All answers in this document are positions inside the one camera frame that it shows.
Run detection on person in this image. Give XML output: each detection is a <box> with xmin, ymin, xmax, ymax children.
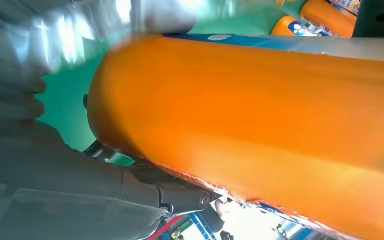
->
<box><xmin>199</xmin><ymin>198</ymin><xmax>235</xmax><ymax>240</ymax></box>

